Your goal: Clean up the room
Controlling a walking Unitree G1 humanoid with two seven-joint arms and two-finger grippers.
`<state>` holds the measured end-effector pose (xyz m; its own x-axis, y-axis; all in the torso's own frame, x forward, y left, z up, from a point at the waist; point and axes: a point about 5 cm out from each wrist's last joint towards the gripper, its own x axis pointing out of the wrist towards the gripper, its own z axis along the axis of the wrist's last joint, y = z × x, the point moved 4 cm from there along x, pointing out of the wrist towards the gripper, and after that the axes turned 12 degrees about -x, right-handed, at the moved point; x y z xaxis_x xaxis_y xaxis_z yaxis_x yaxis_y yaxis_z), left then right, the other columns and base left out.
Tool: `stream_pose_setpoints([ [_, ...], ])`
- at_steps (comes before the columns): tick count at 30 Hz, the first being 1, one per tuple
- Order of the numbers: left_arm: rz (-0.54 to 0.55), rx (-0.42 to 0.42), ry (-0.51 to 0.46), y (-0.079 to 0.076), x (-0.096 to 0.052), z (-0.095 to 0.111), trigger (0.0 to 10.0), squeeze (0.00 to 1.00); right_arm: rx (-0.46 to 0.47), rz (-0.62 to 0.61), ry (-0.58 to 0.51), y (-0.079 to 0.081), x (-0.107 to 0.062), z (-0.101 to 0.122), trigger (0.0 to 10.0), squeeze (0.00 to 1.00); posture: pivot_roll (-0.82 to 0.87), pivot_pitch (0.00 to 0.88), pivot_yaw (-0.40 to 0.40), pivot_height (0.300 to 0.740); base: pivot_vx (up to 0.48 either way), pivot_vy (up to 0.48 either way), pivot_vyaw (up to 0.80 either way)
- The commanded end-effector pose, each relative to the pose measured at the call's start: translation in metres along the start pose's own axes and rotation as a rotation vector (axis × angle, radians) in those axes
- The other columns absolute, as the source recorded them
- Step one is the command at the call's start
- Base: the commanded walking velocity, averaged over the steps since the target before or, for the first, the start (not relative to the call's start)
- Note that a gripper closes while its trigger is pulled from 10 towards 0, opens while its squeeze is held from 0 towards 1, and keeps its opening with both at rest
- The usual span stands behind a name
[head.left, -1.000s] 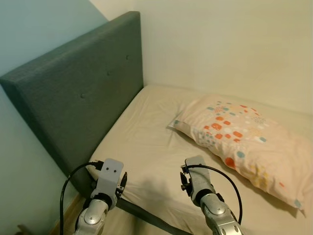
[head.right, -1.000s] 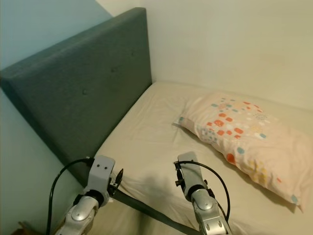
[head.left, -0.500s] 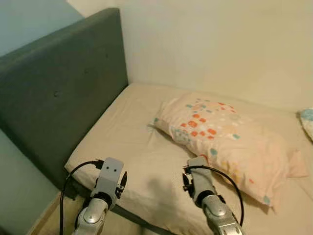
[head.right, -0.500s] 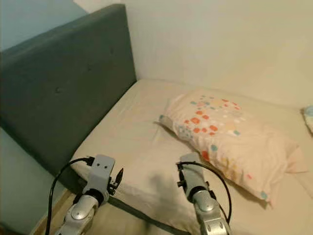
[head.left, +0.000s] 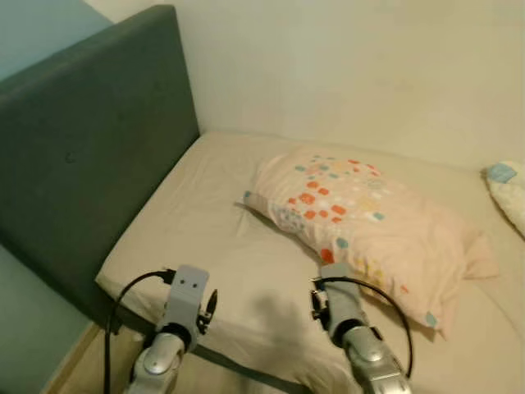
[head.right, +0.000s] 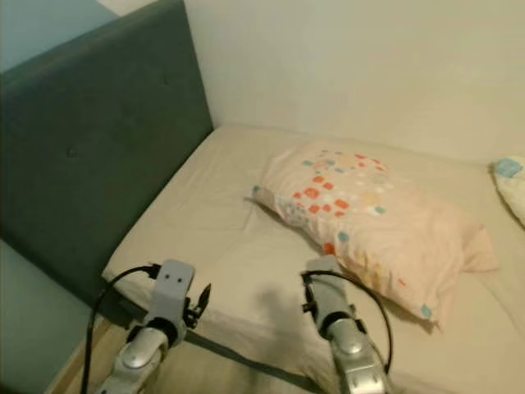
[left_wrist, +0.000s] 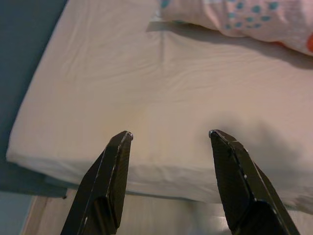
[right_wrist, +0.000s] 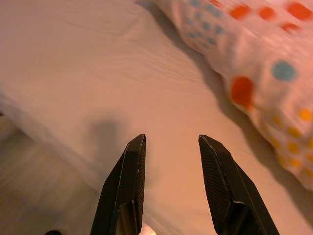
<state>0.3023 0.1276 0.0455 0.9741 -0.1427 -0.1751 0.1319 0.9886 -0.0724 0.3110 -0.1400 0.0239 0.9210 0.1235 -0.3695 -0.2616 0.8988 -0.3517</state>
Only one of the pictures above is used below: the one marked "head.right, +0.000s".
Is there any pink dotted pillow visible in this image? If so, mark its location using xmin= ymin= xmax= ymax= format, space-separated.
xmin=250 ymin=140 xmax=501 ymax=329

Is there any dark grey bed base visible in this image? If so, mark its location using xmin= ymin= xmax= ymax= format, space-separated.
xmin=180 ymin=332 xmax=304 ymax=394

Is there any beige sheeted mattress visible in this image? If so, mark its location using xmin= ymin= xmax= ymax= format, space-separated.
xmin=103 ymin=123 xmax=525 ymax=394

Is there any dark teal padded headboard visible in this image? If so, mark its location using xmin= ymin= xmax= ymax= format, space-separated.
xmin=0 ymin=0 xmax=214 ymax=329

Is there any cream cartoon print duvet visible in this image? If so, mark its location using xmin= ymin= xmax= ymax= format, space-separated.
xmin=491 ymin=156 xmax=525 ymax=229

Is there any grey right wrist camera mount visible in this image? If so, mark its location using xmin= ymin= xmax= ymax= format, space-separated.
xmin=305 ymin=254 xmax=352 ymax=317

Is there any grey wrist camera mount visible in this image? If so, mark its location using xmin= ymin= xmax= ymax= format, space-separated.
xmin=152 ymin=259 xmax=198 ymax=329
xmin=305 ymin=254 xmax=352 ymax=317

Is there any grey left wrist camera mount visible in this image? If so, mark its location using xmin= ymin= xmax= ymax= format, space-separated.
xmin=152 ymin=259 xmax=198 ymax=329

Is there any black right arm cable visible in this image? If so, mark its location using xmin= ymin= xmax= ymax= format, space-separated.
xmin=304 ymin=269 xmax=395 ymax=370

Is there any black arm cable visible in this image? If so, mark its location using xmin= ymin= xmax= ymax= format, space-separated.
xmin=304 ymin=269 xmax=395 ymax=370
xmin=88 ymin=263 xmax=161 ymax=394

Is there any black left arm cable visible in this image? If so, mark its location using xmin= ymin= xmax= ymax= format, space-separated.
xmin=88 ymin=263 xmax=161 ymax=394

